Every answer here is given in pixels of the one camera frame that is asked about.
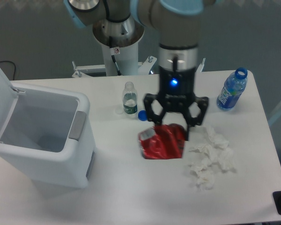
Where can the blue bottle cap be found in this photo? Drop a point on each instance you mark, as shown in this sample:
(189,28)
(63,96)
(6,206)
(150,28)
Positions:
(142,115)

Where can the crumpled white tissue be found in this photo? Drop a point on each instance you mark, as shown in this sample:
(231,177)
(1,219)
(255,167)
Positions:
(209,155)

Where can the white trash can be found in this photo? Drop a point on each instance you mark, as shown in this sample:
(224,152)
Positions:
(45,133)

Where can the white metal frame bracket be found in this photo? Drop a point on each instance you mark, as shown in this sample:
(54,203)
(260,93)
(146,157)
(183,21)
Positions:
(148,67)

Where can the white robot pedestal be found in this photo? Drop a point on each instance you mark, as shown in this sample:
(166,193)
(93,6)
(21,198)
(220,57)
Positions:
(125,58)

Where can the blue plastic bottle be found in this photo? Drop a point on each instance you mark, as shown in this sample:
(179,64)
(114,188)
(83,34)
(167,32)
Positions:
(232,89)

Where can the clear plastic bottle green label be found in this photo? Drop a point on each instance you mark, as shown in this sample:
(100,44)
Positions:
(129,99)

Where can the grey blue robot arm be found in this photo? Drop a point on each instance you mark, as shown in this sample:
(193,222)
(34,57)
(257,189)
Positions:
(178,23)

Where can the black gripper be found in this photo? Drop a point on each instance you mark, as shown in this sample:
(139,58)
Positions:
(176,95)

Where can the crushed red can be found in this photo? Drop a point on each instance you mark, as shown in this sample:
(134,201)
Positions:
(162,142)

